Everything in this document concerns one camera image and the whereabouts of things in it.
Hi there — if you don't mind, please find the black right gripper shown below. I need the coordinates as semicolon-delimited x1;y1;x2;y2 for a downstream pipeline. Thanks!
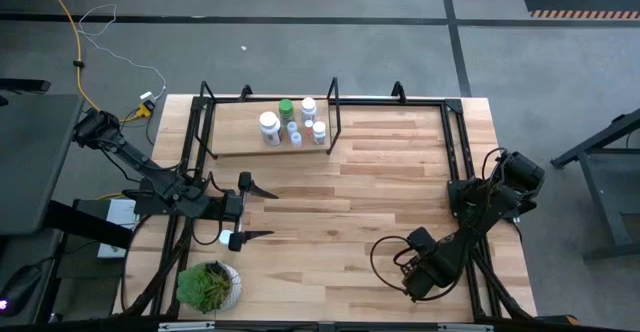
402;244;459;301

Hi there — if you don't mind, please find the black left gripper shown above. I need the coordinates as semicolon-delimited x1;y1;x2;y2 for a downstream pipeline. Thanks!
220;171;280;252

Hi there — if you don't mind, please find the large white medicine bottle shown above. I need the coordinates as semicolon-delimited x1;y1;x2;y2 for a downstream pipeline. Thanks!
258;110;283;148

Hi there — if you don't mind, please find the green-capped medicine bottle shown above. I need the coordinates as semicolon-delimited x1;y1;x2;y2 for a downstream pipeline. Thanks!
278;98;296;126

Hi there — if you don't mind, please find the white-capped white medicine bottle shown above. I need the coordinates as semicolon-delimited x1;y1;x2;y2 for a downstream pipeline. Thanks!
300;96;318;123

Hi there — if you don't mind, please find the green succulent in white pot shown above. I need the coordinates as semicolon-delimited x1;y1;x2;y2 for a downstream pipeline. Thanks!
175;260;244;316

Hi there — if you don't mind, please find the white box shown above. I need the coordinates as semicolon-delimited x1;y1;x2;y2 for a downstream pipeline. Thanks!
106;197;139;228
96;241;127;260

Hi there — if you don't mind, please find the black diagonal bar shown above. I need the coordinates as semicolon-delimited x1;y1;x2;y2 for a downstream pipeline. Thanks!
45;199;136;251

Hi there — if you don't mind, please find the grey desk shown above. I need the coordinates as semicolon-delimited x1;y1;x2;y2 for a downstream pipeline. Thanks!
0;93;85;237

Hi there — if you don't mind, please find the black computer mouse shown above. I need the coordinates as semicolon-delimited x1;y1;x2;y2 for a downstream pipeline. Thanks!
0;264;44;318

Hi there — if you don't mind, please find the black flat bar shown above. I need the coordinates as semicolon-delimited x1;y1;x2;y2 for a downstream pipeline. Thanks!
0;77;52;94

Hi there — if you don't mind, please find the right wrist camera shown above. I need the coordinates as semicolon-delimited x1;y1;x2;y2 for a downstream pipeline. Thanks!
408;226;436;251

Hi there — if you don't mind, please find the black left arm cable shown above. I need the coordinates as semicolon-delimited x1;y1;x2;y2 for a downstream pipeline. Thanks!
189;215;224;247

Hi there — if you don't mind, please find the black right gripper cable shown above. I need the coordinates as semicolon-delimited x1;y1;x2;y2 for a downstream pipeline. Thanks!
369;235;416;293

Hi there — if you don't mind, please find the wooden shelf with black frame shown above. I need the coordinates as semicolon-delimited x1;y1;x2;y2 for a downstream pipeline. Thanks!
194;76;344;161

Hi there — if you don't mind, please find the thin white cable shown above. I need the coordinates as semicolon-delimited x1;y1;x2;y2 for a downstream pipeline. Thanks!
77;2;168;101

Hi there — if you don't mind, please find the black desk frame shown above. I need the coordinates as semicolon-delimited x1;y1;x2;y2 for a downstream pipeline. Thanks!
550;107;640;261

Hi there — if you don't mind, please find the yellow cable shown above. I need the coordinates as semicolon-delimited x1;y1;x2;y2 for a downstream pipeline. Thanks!
35;0;151;123

